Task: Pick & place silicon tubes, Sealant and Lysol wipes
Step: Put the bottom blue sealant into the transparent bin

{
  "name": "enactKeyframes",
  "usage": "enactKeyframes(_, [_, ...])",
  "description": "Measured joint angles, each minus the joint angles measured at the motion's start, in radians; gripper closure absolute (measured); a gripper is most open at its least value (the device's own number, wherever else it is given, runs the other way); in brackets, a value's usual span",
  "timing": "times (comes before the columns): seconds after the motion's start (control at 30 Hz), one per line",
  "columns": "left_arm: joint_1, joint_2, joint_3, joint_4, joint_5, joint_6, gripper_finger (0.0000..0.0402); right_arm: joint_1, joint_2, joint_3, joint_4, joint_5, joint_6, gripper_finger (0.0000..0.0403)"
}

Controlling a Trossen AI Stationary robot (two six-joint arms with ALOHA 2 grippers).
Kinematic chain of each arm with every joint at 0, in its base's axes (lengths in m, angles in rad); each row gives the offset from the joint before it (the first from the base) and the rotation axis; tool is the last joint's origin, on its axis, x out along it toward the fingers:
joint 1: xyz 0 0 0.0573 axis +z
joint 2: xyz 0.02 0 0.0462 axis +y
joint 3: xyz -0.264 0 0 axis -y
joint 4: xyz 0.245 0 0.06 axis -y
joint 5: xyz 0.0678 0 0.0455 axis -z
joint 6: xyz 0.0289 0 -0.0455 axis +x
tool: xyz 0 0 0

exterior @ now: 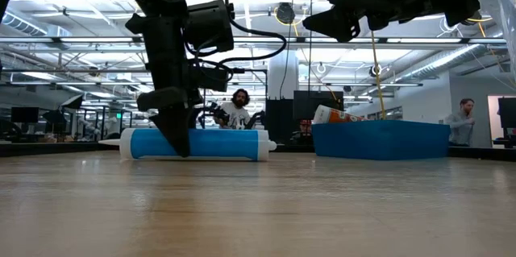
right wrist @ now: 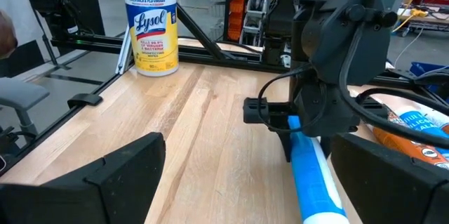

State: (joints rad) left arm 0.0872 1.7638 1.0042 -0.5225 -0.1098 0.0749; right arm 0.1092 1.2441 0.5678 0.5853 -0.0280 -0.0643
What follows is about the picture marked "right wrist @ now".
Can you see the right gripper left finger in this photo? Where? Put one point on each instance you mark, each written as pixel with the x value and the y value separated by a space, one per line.
pixel 87 199

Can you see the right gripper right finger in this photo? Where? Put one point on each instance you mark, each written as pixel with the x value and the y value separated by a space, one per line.
pixel 393 196

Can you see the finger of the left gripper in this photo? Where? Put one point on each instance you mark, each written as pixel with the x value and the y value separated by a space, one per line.
pixel 325 146
pixel 285 143

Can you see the blue white silicone tube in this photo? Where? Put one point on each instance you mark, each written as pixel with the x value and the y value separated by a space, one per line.
pixel 421 120
pixel 308 182

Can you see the orange white sealant tube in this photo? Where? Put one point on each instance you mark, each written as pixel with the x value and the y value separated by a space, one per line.
pixel 403 145

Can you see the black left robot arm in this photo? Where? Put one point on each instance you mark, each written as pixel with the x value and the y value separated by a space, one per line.
pixel 350 48

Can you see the yellow Lysol wipes canister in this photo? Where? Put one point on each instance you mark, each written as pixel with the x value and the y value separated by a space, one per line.
pixel 151 24

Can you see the black table edge clip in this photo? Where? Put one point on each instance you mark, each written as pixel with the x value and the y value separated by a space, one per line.
pixel 84 99

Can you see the blue floor crate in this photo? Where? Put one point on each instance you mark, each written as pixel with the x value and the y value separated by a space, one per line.
pixel 424 69

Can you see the grey chair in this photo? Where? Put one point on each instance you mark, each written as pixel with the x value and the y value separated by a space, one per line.
pixel 21 94

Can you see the workshop cart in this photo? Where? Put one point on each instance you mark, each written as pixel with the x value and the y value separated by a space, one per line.
pixel 435 20

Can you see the person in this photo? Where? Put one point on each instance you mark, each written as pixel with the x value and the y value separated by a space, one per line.
pixel 7 34

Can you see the black tripod stand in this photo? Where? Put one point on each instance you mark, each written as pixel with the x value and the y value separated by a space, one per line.
pixel 59 10

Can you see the white bracket plate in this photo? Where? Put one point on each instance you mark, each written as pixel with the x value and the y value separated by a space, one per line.
pixel 123 55

